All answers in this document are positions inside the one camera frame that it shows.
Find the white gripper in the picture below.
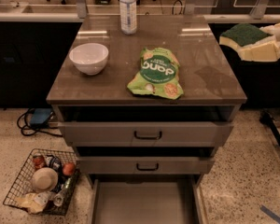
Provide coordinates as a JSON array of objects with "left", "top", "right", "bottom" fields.
[{"left": 238, "top": 22, "right": 280, "bottom": 62}]

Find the green and yellow sponge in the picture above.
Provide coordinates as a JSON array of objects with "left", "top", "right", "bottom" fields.
[{"left": 219, "top": 23, "right": 271, "bottom": 50}]

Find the grey drawer cabinet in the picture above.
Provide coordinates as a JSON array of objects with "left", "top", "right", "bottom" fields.
[{"left": 48, "top": 15, "right": 246, "bottom": 224}]

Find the bottom drawer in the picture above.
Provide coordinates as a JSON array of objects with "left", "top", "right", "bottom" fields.
[{"left": 89, "top": 177, "right": 206, "bottom": 224}]

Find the drawer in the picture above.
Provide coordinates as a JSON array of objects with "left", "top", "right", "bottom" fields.
[
  {"left": 89, "top": 177, "right": 206, "bottom": 224},
  {"left": 77, "top": 157, "right": 215, "bottom": 175},
  {"left": 59, "top": 121, "right": 232, "bottom": 147}
]

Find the top drawer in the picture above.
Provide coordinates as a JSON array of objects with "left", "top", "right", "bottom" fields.
[{"left": 59, "top": 121, "right": 232, "bottom": 147}]

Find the middle drawer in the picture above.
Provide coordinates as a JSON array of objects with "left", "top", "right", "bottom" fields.
[{"left": 77, "top": 157, "right": 215, "bottom": 175}]

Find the black metal stand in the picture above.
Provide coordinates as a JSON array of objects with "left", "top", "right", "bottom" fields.
[{"left": 259, "top": 108, "right": 280, "bottom": 175}]

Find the green snack bag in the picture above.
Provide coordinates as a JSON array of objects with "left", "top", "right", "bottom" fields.
[{"left": 127, "top": 48, "right": 184, "bottom": 100}]

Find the clear plastic water bottle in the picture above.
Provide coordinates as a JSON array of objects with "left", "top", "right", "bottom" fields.
[{"left": 119, "top": 0, "right": 137, "bottom": 35}]

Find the white ceramic bowl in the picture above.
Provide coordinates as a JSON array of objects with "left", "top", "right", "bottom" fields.
[{"left": 69, "top": 43, "right": 109, "bottom": 76}]

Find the red apple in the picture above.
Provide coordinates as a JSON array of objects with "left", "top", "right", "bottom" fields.
[{"left": 63, "top": 162, "right": 76, "bottom": 176}]

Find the blue power box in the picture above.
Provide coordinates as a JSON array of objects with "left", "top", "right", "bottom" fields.
[{"left": 30, "top": 108, "right": 52, "bottom": 127}]

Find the red can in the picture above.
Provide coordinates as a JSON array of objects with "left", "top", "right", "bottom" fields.
[{"left": 33, "top": 153, "right": 47, "bottom": 170}]

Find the glass bottle in basket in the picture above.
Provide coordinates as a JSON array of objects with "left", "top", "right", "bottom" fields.
[{"left": 53, "top": 178, "right": 72, "bottom": 207}]

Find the beige round lid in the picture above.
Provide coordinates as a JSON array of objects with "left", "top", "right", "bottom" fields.
[{"left": 31, "top": 167, "right": 58, "bottom": 192}]

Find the yellow crumpled bag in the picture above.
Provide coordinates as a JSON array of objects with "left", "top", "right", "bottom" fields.
[{"left": 15, "top": 192, "right": 49, "bottom": 214}]

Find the black cable bundle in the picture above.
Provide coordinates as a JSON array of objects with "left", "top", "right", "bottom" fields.
[{"left": 16, "top": 107, "right": 63, "bottom": 138}]

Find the black wire basket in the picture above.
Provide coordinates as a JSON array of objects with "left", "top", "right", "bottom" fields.
[{"left": 4, "top": 148, "right": 79, "bottom": 216}]

